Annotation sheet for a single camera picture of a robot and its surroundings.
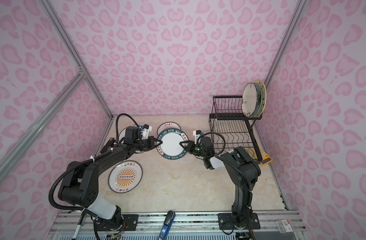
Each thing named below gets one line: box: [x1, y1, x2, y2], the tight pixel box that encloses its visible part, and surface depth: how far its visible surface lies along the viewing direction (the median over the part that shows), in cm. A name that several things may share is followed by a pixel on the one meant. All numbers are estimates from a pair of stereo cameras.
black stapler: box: [100, 137, 116, 154], surface depth 103 cm
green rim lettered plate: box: [156, 128, 190, 160], surface depth 91 cm
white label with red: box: [281, 219, 293, 233], surface depth 72 cm
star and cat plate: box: [254, 79, 267, 118], surface depth 82 cm
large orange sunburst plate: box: [107, 160, 143, 194], surface depth 90 cm
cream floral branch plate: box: [241, 82, 258, 118], surface depth 89 cm
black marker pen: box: [72, 209, 86, 240], surface depth 73 cm
